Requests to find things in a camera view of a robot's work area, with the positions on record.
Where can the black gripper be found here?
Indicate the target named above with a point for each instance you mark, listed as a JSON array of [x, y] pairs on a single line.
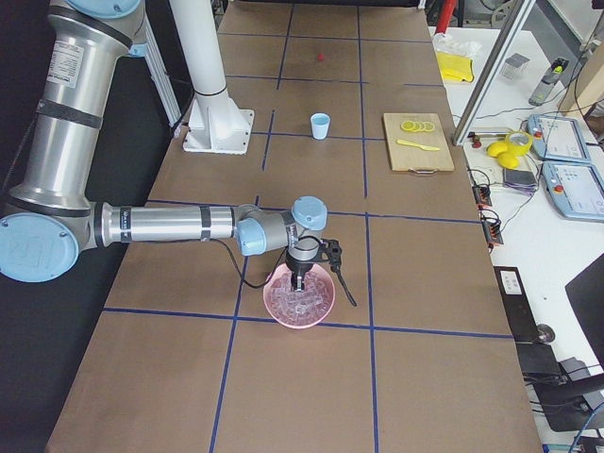
[[300, 268]]

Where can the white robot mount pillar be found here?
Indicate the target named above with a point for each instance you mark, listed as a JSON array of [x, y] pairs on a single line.
[[216, 124]]

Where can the lower teach pendant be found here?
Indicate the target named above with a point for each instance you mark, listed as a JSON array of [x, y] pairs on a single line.
[[576, 189]]

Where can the yellow tape roll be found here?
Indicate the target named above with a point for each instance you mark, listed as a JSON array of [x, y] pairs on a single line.
[[519, 142]]

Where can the teach pendant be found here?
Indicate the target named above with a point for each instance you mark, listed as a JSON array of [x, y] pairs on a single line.
[[557, 138], [576, 189]]

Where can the upper teach pendant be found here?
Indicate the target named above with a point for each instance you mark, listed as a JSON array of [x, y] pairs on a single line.
[[557, 138]]

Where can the aluminium frame post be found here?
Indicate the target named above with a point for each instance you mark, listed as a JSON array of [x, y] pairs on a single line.
[[514, 23]]

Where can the grey handheld device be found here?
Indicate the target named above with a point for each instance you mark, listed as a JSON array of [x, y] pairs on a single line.
[[548, 81]]

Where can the whole yellow lemon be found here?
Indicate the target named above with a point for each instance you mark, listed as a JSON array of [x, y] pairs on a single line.
[[507, 160], [497, 148]]

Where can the light blue plastic cup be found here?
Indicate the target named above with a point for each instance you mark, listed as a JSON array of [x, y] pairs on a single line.
[[319, 124]]

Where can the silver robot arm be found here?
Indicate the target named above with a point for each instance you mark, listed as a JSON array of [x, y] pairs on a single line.
[[50, 221]]

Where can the yellow plastic knife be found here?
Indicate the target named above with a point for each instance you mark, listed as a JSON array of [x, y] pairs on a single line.
[[424, 147]]

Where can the yellow cloth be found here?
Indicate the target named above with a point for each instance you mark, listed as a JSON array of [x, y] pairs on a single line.
[[455, 67]]

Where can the wooden cutting board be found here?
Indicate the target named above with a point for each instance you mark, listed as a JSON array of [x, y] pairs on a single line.
[[409, 159]]

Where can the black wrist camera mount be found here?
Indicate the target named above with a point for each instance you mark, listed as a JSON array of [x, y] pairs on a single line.
[[331, 252]]

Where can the whole yellow lemon lower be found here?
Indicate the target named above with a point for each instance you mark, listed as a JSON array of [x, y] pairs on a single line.
[[507, 160]]

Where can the whole yellow lemon upper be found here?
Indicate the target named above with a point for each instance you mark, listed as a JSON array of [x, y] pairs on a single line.
[[497, 148]]

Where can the pink bowl of ice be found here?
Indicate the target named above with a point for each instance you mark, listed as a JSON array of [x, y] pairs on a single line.
[[299, 309]]

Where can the purple notebook stack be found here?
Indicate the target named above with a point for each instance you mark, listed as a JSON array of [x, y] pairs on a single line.
[[520, 180]]

